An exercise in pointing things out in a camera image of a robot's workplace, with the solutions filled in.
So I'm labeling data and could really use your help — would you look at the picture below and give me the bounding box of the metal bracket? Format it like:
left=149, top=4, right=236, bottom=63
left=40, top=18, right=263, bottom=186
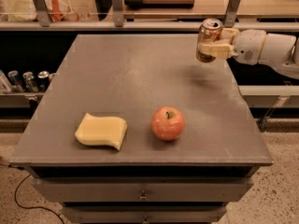
left=111, top=0, right=124, bottom=27
left=33, top=0, right=51, bottom=27
left=222, top=0, right=241, bottom=28

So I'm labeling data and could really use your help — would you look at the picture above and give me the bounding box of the white orange plastic bag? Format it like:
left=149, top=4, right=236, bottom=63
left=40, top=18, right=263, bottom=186
left=7, top=0, right=71, bottom=21

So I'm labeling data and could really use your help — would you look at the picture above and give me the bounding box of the green silver can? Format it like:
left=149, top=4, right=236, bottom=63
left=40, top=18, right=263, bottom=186
left=22, top=71, right=39, bottom=92

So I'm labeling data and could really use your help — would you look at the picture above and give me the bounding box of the grey drawer cabinet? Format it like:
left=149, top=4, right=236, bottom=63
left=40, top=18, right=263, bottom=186
left=9, top=34, right=274, bottom=224

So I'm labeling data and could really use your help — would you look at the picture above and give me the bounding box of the orange soda can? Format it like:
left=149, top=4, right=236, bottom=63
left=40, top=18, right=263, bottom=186
left=196, top=18, right=223, bottom=63

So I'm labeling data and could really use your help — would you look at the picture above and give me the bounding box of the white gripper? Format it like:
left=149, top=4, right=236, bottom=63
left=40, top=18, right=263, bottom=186
left=198, top=28, right=267, bottom=65

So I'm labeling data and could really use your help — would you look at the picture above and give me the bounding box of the right metal bracket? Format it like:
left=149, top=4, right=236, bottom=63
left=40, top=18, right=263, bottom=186
left=222, top=0, right=241, bottom=28

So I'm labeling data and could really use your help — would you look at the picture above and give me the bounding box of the yellow sponge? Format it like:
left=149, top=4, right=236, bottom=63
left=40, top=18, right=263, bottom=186
left=75, top=113, right=127, bottom=150

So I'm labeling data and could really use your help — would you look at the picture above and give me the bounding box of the lower drawer with knob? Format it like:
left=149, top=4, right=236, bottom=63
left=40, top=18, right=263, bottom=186
left=62, top=206, right=226, bottom=224

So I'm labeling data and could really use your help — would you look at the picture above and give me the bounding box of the middle metal bracket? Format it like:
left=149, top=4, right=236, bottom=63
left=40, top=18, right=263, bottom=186
left=111, top=0, right=124, bottom=27

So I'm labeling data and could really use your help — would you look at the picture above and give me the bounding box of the dark silver-top can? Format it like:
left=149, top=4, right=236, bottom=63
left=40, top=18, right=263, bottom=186
left=37, top=71, right=50, bottom=91

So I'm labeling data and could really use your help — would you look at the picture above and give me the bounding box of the drawer with knob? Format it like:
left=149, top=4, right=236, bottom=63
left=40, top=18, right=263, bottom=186
left=32, top=178, right=253, bottom=203
left=62, top=206, right=226, bottom=224

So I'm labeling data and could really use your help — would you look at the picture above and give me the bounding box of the small red can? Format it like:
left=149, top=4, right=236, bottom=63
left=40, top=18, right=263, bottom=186
left=49, top=73, right=56, bottom=83

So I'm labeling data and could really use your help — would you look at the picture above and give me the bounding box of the upper drawer with knob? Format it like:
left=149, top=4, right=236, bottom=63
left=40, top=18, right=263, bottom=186
left=32, top=178, right=253, bottom=203

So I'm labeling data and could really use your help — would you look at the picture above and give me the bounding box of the left metal bracket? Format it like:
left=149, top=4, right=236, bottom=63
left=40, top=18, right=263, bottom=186
left=33, top=0, right=51, bottom=27

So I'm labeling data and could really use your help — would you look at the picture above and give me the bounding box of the clear acrylic box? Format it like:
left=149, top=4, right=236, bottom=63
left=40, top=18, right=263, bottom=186
left=0, top=0, right=98, bottom=23

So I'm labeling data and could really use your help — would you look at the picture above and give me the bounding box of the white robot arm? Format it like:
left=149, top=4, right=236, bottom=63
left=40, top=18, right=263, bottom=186
left=197, top=28, right=299, bottom=79

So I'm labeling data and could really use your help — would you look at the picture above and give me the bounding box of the black floor cable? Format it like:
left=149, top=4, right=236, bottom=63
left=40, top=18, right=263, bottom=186
left=0, top=162, right=65, bottom=224

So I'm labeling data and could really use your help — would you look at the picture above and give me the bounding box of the blue silver can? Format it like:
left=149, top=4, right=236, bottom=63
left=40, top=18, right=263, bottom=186
left=7, top=70, right=25, bottom=92

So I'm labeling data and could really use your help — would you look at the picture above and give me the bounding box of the red apple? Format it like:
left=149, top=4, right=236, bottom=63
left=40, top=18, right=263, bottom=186
left=151, top=106, right=185, bottom=141

